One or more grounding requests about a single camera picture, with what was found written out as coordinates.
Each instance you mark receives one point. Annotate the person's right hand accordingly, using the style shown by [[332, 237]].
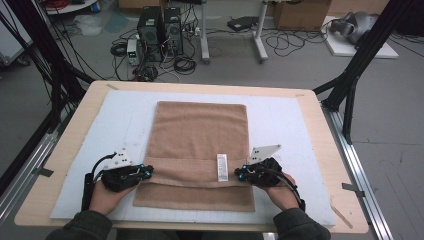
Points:
[[283, 196]]

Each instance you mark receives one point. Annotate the black flat device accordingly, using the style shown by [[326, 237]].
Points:
[[242, 23]]

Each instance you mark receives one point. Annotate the white power supply unit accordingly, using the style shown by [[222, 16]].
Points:
[[132, 51]]

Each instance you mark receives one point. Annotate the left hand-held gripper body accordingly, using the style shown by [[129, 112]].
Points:
[[118, 178]]

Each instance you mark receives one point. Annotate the grey rounded machine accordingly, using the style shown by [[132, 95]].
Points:
[[358, 23]]

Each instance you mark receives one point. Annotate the white desk frame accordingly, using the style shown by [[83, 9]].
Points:
[[205, 40]]

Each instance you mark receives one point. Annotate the clear plastic bag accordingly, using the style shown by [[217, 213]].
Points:
[[87, 25]]

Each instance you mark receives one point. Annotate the round white table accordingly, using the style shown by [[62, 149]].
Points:
[[71, 7]]

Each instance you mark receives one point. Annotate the white floor board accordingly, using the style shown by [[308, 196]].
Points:
[[343, 50]]

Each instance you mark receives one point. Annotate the black frame stand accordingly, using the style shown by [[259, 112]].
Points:
[[40, 43], [366, 46]]

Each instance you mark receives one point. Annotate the large cardboard box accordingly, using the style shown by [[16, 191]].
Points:
[[300, 15]]

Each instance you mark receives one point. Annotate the person's left hand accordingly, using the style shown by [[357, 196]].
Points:
[[106, 200]]

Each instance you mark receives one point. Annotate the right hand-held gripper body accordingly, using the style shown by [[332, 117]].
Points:
[[266, 175]]

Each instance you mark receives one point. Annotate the white foam mat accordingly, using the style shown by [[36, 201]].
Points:
[[113, 133]]

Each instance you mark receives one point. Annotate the grey metal bracket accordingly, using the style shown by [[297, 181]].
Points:
[[352, 188], [44, 172]]

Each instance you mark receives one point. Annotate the thin wooden stick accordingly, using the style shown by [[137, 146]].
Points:
[[341, 217]]

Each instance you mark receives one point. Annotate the large black computer tower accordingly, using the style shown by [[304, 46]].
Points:
[[150, 33]]

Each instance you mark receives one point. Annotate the brown towel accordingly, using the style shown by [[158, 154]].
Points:
[[200, 140]]

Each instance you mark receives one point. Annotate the aluminium rail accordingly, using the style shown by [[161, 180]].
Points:
[[30, 166], [360, 180]]

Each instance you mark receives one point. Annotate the slim black computer tower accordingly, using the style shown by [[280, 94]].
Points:
[[173, 31]]

